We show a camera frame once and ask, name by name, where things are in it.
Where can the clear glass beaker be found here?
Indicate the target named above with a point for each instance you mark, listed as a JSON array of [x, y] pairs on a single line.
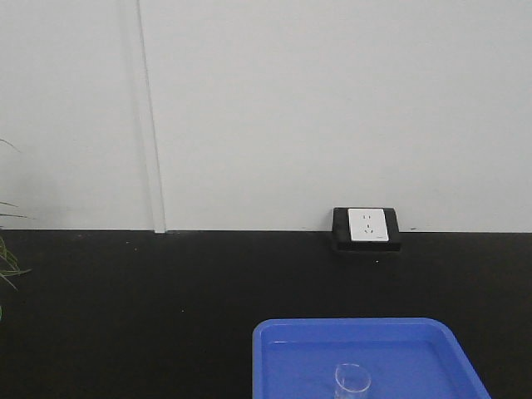
[[352, 381]]

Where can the blue plastic tray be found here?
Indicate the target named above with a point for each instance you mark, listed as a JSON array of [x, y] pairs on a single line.
[[404, 357]]

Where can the white socket in black box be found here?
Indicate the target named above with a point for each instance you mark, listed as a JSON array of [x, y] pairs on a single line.
[[365, 229]]

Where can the green spider plant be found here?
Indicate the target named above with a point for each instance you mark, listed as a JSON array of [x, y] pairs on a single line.
[[10, 267]]

